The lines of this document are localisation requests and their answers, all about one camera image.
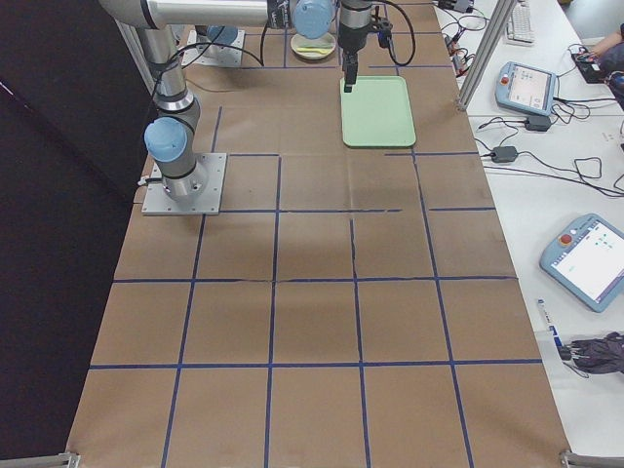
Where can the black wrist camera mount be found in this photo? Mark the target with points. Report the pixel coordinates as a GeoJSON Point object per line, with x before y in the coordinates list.
{"type": "Point", "coordinates": [383, 29]}

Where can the aluminium frame post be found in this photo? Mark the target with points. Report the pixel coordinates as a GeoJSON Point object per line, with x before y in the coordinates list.
{"type": "Point", "coordinates": [502, 11]}

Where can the white computer keyboard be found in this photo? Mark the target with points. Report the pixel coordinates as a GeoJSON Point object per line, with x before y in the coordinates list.
{"type": "Point", "coordinates": [519, 29]}

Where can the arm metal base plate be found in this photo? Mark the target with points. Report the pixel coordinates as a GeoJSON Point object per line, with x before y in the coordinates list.
{"type": "Point", "coordinates": [199, 193]}
{"type": "Point", "coordinates": [225, 52]}

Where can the far teach pendant tablet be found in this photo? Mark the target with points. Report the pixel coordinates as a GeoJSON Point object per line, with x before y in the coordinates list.
{"type": "Point", "coordinates": [525, 88]}

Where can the black backdrop panel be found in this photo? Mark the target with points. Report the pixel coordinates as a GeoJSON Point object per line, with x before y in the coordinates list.
{"type": "Point", "coordinates": [73, 107]}

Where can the near teach pendant tablet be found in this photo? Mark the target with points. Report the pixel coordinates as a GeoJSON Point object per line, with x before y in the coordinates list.
{"type": "Point", "coordinates": [586, 258]}

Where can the teach pendant tablet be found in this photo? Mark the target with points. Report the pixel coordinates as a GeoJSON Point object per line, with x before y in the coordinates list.
{"type": "Point", "coordinates": [586, 258]}
{"type": "Point", "coordinates": [525, 88]}

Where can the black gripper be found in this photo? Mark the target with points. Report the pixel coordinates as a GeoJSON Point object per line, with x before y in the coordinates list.
{"type": "Point", "coordinates": [350, 40]}

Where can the cream round plate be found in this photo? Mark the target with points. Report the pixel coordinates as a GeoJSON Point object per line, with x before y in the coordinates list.
{"type": "Point", "coordinates": [313, 49]}

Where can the light green plastic tray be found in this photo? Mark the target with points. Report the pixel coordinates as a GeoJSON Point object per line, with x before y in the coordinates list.
{"type": "Point", "coordinates": [376, 113]}

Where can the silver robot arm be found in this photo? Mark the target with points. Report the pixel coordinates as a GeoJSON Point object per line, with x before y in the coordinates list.
{"type": "Point", "coordinates": [169, 138]}

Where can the folded dark umbrella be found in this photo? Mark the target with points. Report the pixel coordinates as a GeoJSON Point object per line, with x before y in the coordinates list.
{"type": "Point", "coordinates": [595, 355]}

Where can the black power adapter brick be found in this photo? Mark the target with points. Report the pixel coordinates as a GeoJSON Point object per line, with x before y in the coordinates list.
{"type": "Point", "coordinates": [537, 123]}

